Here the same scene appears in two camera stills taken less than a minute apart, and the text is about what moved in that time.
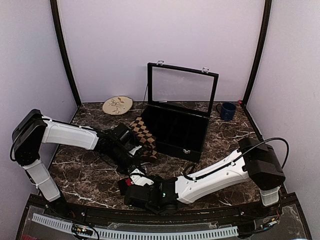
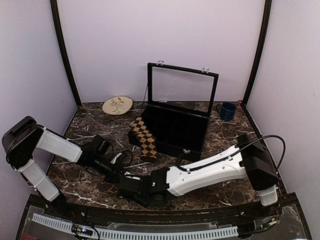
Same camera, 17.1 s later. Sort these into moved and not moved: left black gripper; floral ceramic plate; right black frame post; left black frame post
Moved: left black gripper
Not moved: floral ceramic plate; left black frame post; right black frame post
